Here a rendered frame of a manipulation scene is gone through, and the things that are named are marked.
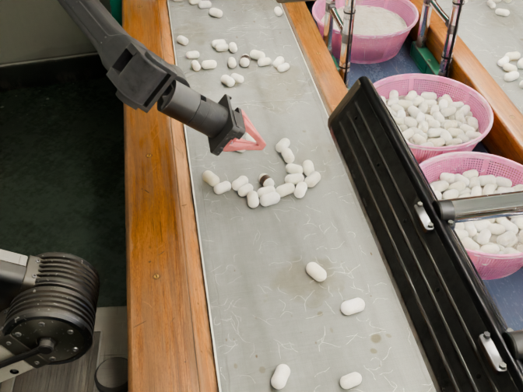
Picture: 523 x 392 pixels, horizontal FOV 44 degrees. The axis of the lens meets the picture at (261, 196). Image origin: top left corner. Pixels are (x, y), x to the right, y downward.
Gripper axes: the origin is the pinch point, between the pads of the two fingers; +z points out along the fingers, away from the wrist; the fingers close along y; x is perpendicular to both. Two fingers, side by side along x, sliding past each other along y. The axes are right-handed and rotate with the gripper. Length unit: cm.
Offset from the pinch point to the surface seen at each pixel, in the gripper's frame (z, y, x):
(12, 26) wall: -25, 164, 89
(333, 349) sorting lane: 8.5, -38.2, 3.9
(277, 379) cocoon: 0.2, -42.8, 7.9
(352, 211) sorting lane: 16.7, -10.9, -2.5
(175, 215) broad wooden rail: -8.9, -9.3, 14.6
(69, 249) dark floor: 10, 62, 97
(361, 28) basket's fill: 33, 54, -15
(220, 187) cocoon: -1.8, -2.6, 10.0
